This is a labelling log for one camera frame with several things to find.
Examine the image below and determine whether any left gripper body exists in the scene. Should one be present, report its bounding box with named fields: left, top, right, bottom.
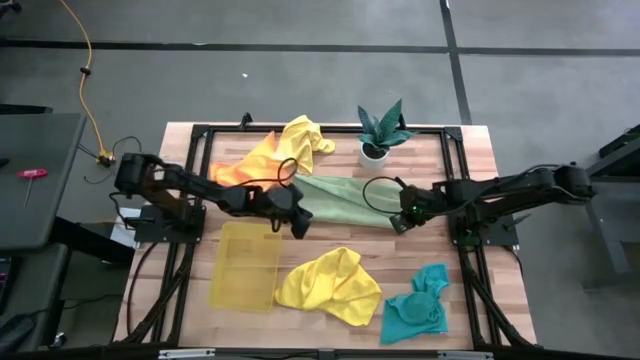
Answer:
left=248, top=184, right=305, bottom=222

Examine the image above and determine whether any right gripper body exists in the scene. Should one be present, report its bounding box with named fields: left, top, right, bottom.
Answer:
left=399, top=184, right=449, bottom=224

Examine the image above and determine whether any orange microfiber towel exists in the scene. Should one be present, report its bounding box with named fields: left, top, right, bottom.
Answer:
left=208, top=130, right=284, bottom=192

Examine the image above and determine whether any green microfiber towel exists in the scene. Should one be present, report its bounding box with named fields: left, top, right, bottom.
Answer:
left=291, top=173, right=407, bottom=230

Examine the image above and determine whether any yellow microfiber towel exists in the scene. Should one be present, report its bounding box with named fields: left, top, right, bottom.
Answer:
left=272, top=114, right=337, bottom=177
left=273, top=246, right=384, bottom=328

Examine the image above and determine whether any teal microfiber towel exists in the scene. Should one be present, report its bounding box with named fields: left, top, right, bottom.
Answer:
left=379, top=262, right=452, bottom=346

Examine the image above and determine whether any yellow translucent plastic bin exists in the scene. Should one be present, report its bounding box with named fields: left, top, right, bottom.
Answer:
left=207, top=221, right=284, bottom=313

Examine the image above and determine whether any snake plant in white pot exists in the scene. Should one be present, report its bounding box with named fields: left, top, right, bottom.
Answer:
left=355, top=98, right=419, bottom=170

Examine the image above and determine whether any white paper sheet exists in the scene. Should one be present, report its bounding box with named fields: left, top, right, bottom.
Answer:
left=109, top=206, right=144, bottom=250

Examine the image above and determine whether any black side stand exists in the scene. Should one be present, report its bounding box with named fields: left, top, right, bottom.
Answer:
left=584, top=124, right=640, bottom=289

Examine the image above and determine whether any grey side desk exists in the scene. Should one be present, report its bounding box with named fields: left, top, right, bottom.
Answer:
left=0, top=112, right=88, bottom=252

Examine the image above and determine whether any grey keyboard desk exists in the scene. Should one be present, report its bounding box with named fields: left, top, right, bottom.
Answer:
left=0, top=243, right=71, bottom=354

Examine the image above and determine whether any black keyboard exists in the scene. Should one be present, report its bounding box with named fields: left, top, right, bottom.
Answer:
left=0, top=256, right=12, bottom=315

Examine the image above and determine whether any black computer mouse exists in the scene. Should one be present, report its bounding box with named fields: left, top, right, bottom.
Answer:
left=0, top=313, right=37, bottom=354

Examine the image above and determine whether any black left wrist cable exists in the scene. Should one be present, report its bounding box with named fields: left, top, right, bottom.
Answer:
left=232, top=156, right=300, bottom=191

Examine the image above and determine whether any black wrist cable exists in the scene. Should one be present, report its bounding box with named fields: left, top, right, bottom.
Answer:
left=361, top=175, right=407, bottom=217
left=232, top=156, right=300, bottom=191

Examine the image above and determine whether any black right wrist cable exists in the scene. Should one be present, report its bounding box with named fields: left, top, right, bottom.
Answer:
left=361, top=175, right=407, bottom=217

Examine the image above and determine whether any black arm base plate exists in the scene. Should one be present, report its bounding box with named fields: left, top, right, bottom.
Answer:
left=133, top=203, right=207, bottom=245
left=448, top=207, right=521, bottom=248

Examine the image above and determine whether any black aluminium table frame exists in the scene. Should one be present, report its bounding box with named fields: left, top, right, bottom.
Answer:
left=112, top=122, right=539, bottom=351

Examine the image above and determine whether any silver mounting bracket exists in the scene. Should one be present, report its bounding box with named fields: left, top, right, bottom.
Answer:
left=438, top=350, right=495, bottom=360
left=158, top=348, right=217, bottom=360

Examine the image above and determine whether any yellow extension cable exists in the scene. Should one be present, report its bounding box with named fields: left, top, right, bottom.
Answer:
left=58, top=0, right=117, bottom=169

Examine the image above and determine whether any red-handled T hex key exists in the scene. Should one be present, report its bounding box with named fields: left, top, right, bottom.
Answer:
left=16, top=167, right=50, bottom=209

